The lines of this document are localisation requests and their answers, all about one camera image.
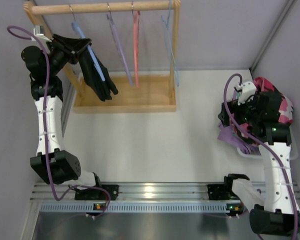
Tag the pink plastic hanger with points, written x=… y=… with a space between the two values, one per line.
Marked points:
x=136 y=33

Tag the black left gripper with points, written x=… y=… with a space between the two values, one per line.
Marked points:
x=73 y=51

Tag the slotted grey cable duct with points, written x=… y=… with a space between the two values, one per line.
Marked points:
x=142 y=207

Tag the light blue wire hanger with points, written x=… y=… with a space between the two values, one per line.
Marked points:
x=169 y=44

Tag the blue plastic hanger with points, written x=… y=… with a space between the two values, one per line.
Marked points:
x=77 y=29

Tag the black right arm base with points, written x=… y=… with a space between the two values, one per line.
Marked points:
x=218 y=192

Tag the black trousers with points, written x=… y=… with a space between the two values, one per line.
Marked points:
x=92 y=78

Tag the pink camouflage garment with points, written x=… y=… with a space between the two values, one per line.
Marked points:
x=272 y=114

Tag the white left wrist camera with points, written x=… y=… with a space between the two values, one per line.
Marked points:
x=39 y=32

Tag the wooden clothes rack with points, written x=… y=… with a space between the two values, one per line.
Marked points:
x=156 y=92

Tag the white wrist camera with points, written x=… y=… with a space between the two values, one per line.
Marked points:
x=244 y=92
x=39 y=32

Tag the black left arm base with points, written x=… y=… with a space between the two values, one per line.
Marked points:
x=89 y=194

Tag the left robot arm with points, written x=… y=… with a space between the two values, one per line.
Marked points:
x=52 y=163

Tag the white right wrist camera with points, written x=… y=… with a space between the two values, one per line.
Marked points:
x=244 y=92

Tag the aluminium mounting rail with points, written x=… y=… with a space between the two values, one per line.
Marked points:
x=150 y=191

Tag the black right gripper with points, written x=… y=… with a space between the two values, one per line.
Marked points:
x=228 y=113

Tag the purple garment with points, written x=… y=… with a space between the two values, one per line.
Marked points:
x=226 y=135

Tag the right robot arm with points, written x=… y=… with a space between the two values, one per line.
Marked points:
x=278 y=212

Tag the purple plastic hanger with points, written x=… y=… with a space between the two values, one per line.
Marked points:
x=118 y=44

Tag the white laundry basket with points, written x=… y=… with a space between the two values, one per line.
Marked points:
x=252 y=152

